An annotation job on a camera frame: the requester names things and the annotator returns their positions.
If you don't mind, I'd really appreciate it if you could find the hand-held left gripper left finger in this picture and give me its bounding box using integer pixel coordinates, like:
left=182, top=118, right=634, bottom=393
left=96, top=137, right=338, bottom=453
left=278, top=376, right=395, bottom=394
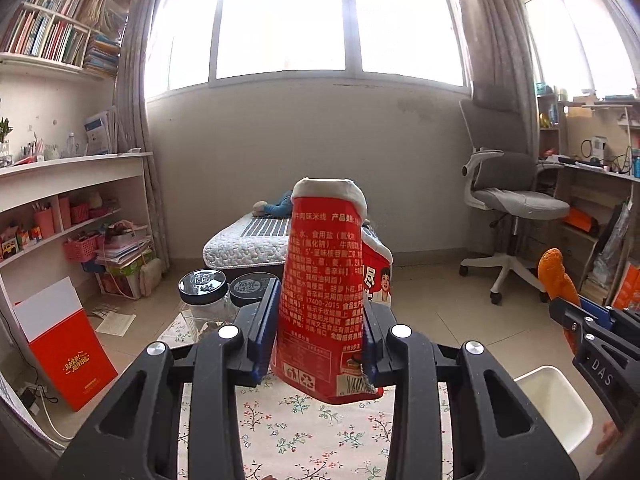
left=52, top=276, right=282, bottom=480

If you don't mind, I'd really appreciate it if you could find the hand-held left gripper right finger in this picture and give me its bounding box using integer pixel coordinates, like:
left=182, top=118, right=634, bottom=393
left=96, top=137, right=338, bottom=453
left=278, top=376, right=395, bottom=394
left=361, top=302, right=581, bottom=480

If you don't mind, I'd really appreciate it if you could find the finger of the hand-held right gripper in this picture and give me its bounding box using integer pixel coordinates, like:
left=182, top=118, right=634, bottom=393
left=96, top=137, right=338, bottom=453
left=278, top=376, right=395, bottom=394
left=549, top=297, right=640, bottom=356
left=572, top=335, right=640, bottom=431

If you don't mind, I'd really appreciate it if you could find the white trash bin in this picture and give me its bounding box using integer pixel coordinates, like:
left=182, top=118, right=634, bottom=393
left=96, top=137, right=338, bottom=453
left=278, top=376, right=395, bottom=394
left=514, top=366, right=594, bottom=463

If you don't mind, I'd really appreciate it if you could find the orange carrot toy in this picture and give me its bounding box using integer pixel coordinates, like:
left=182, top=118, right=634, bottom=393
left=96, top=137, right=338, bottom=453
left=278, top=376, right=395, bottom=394
left=537, top=247, right=583, bottom=356

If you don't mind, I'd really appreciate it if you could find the red noodle bag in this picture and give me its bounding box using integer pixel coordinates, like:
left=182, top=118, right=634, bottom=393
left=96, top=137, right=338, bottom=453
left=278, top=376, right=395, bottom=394
left=269, top=177, right=393, bottom=405

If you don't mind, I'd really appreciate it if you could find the person's right hand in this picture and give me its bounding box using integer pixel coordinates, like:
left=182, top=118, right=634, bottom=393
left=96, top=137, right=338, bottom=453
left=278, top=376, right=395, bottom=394
left=597, top=420, right=622, bottom=456

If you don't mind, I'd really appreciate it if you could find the clear jar of brown nuts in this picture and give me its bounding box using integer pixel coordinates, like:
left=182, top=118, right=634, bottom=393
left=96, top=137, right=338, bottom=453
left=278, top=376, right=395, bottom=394
left=227, top=272, right=278, bottom=328

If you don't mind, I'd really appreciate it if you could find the clear jar of cashews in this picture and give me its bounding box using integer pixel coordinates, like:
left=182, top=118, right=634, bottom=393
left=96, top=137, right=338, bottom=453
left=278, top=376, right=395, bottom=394
left=179, top=269, right=240, bottom=346

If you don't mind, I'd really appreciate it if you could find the wooden desk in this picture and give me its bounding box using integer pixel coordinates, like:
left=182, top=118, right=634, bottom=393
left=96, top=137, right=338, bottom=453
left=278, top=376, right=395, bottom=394
left=535, top=92, right=640, bottom=311

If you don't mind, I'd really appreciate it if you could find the grey quilted bed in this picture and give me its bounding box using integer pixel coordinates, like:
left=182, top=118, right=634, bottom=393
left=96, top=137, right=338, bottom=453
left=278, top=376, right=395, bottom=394
left=202, top=210, right=371, bottom=277

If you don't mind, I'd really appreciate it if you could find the floral tablecloth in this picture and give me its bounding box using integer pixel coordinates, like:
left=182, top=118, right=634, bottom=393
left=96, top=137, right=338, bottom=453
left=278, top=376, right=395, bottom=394
left=155, top=310, right=453, bottom=480

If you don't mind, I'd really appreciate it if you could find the blue plush toy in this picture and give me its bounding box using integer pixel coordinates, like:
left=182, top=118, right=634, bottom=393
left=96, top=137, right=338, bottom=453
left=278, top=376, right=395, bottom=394
left=251, top=190, right=293, bottom=218

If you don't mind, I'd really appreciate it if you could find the paper sheet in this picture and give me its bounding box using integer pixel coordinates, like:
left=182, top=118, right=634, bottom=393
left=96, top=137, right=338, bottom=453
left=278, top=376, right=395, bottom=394
left=95, top=310, right=137, bottom=337

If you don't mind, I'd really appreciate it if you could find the pile of stored bags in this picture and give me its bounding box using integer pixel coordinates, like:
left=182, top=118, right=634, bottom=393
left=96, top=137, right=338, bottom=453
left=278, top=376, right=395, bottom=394
left=95, top=220, right=163, bottom=301

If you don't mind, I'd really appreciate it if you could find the grey office chair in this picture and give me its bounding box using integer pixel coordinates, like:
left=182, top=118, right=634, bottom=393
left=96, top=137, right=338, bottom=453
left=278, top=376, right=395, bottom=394
left=457, top=97, right=571, bottom=306

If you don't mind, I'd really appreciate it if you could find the red cardboard box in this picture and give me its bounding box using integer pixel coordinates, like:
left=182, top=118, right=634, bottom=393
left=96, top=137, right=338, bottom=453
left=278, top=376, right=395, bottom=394
left=12, top=276, right=119, bottom=412

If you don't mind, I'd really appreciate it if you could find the pink basket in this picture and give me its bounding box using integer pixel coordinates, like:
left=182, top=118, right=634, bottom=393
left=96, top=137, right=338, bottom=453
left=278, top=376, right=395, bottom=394
left=62, top=235, right=98, bottom=262

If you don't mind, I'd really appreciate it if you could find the pink pen holder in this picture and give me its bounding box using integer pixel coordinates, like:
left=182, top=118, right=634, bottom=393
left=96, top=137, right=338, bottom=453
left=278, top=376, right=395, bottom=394
left=34, top=208, right=55, bottom=239

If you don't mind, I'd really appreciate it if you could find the white shelving unit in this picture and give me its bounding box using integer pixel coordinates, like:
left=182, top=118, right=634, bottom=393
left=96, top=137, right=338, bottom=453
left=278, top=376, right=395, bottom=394
left=0, top=151, right=156, bottom=311

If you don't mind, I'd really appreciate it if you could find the grey curtain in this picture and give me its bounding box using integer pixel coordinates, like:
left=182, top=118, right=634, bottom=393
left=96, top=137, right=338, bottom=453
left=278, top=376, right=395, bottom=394
left=114, top=0, right=173, bottom=271
left=447, top=0, right=541, bottom=111

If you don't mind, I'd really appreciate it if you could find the blue and white booklet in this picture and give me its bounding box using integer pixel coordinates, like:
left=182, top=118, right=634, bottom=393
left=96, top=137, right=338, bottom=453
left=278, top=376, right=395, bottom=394
left=84, top=107, right=118, bottom=156

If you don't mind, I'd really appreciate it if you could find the side window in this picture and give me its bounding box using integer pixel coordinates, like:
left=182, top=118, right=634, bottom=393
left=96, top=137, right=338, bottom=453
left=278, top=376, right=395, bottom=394
left=515, top=0, right=640, bottom=101

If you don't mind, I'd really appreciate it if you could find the large window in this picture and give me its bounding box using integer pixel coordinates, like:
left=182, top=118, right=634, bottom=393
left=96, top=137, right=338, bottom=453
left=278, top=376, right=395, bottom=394
left=145, top=0, right=473, bottom=93

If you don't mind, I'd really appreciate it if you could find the row of books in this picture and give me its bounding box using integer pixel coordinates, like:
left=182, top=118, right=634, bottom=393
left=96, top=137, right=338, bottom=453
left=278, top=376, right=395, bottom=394
left=0, top=0, right=131, bottom=78

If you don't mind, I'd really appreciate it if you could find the white cable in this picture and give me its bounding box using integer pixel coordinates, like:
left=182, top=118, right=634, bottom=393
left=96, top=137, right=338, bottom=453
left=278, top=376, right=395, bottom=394
left=20, top=380, right=76, bottom=441

